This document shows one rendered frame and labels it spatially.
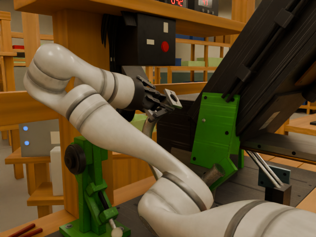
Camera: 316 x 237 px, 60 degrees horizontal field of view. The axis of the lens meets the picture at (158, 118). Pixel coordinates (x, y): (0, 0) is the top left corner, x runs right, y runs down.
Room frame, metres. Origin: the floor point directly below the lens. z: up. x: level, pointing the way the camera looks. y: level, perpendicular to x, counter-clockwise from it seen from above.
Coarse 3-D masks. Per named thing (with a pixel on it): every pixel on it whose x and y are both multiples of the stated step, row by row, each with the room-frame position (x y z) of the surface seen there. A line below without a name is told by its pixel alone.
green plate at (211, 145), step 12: (204, 96) 0.79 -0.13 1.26; (216, 96) 0.76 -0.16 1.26; (204, 108) 0.78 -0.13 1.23; (216, 108) 0.75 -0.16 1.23; (228, 108) 0.72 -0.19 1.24; (216, 120) 0.74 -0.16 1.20; (228, 120) 0.71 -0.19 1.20; (204, 132) 0.75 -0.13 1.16; (216, 132) 0.73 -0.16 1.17; (228, 132) 0.70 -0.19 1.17; (204, 144) 0.74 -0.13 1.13; (216, 144) 0.72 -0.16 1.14; (228, 144) 0.69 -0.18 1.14; (192, 156) 0.76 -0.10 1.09; (204, 156) 0.73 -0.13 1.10; (216, 156) 0.71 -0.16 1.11; (228, 156) 0.69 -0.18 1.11
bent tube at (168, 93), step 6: (168, 90) 0.72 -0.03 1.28; (168, 96) 0.69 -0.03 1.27; (174, 96) 0.72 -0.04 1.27; (162, 102) 0.71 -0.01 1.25; (168, 102) 0.70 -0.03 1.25; (174, 102) 0.69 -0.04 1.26; (180, 108) 0.70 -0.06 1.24; (156, 120) 0.73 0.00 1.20; (144, 126) 0.73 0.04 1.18; (150, 126) 0.73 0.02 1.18; (144, 132) 0.73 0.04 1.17; (150, 132) 0.73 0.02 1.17; (150, 138) 0.73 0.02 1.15; (150, 168) 0.68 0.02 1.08; (156, 168) 0.67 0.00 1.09; (156, 174) 0.66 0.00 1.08; (156, 180) 0.66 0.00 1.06
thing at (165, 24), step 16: (144, 16) 0.85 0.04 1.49; (128, 32) 0.86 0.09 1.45; (144, 32) 0.85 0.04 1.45; (160, 32) 0.89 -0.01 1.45; (128, 48) 0.86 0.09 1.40; (144, 48) 0.85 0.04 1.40; (160, 48) 0.89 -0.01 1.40; (128, 64) 0.86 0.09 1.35; (144, 64) 0.85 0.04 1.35; (160, 64) 0.89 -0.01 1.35
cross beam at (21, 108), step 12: (156, 84) 1.21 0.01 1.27; (168, 84) 1.21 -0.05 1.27; (180, 84) 1.27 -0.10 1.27; (192, 84) 1.33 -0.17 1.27; (204, 84) 1.40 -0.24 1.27; (0, 96) 0.73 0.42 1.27; (12, 96) 0.76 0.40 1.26; (24, 96) 0.78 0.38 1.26; (0, 108) 0.73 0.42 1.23; (12, 108) 0.75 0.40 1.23; (24, 108) 0.78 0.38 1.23; (36, 108) 0.80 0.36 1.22; (48, 108) 0.83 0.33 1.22; (0, 120) 0.73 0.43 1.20; (12, 120) 0.75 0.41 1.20; (24, 120) 0.77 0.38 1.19; (36, 120) 0.80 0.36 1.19
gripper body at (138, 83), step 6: (132, 78) 0.61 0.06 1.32; (138, 84) 0.61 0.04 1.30; (138, 90) 0.60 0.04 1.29; (144, 90) 0.61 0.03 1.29; (138, 96) 0.60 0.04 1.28; (144, 96) 0.64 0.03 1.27; (132, 102) 0.59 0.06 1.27; (138, 102) 0.60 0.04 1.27; (144, 102) 0.62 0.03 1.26; (150, 102) 0.64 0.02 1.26; (126, 108) 0.60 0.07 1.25; (132, 108) 0.61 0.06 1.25; (138, 108) 0.61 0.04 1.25; (150, 108) 0.65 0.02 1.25
